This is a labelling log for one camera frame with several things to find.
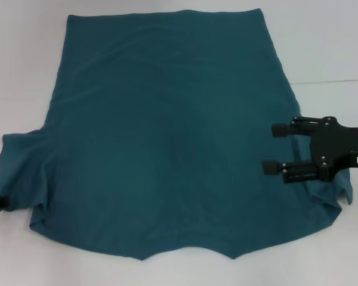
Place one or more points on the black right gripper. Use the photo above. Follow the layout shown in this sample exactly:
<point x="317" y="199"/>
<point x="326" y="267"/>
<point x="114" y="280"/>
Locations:
<point x="340" y="149"/>

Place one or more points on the blue shirt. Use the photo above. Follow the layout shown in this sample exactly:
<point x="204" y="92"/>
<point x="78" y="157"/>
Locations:
<point x="167" y="134"/>

